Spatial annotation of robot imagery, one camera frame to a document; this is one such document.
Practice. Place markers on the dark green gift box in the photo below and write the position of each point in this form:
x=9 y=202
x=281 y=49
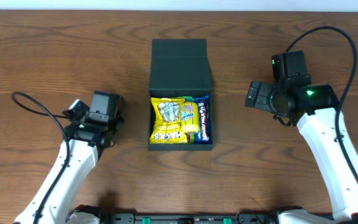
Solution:
x=180 y=67

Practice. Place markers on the purple red candy bar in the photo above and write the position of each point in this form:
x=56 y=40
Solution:
x=204 y=119

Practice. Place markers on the yellow Mentos gum bottle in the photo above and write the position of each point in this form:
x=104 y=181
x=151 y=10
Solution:
x=190 y=118

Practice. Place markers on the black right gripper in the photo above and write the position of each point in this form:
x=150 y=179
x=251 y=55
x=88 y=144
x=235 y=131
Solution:
x=257 y=95

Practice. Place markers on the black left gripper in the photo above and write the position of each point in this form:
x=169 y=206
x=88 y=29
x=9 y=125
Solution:
x=117 y=113

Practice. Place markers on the yellow Hacks candy bag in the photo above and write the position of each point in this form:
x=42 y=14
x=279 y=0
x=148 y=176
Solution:
x=167 y=127

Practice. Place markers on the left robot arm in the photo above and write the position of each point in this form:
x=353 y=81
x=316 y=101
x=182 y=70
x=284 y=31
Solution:
x=87 y=130

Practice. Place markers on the green Haribo gummy bag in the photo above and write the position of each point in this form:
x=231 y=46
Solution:
x=190 y=137

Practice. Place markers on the blue Oreo cookie pack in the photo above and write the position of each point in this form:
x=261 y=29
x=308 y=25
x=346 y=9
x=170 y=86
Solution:
x=198 y=137

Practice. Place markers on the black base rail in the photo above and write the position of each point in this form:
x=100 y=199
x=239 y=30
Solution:
x=179 y=218

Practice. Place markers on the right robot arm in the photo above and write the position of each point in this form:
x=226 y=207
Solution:
x=313 y=108

